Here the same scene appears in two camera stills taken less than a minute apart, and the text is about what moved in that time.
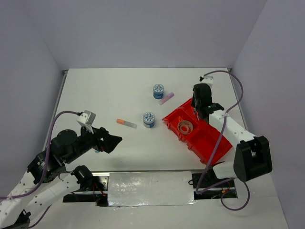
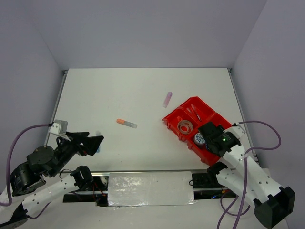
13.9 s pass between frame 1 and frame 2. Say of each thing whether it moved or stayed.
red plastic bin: stayed
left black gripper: moved
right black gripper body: moved
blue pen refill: moved
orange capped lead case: stayed
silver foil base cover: stayed
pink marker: moved
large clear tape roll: stayed
